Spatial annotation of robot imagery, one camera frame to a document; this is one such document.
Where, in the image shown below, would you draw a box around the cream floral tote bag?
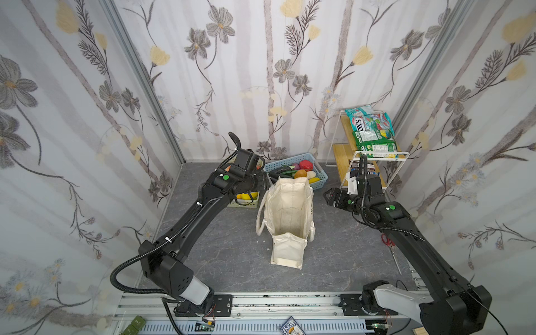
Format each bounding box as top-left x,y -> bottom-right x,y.
255,177 -> 315,269

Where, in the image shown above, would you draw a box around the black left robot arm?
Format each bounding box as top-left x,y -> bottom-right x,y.
110,133 -> 263,315

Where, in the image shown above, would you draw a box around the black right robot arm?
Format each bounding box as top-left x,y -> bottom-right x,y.
323,155 -> 492,334

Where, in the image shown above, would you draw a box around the green skittles candy bag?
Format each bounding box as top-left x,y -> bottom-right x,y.
345,106 -> 397,159

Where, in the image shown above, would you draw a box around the green plastic fruit basket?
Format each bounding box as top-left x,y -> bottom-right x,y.
228,158 -> 265,209

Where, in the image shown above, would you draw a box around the yellow mango toy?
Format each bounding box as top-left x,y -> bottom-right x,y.
237,192 -> 259,201

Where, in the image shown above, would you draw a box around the blue plastic vegetable basket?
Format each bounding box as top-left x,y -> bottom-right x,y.
264,153 -> 328,191

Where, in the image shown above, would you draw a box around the brown potato toy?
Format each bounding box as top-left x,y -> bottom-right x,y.
293,170 -> 308,179

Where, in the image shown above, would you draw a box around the red pepper toy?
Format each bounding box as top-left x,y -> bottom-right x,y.
299,160 -> 314,172

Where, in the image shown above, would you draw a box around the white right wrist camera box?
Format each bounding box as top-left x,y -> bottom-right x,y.
347,177 -> 359,195

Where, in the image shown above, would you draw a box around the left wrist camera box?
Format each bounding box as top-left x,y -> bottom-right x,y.
233,149 -> 260,173

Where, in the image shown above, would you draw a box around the white wire wooden shelf rack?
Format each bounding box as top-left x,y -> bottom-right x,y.
325,109 -> 410,193

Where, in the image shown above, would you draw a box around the red handled scissors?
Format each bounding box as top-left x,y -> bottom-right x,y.
381,233 -> 402,275

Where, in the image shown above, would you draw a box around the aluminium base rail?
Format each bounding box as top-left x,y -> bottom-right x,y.
107,288 -> 432,334

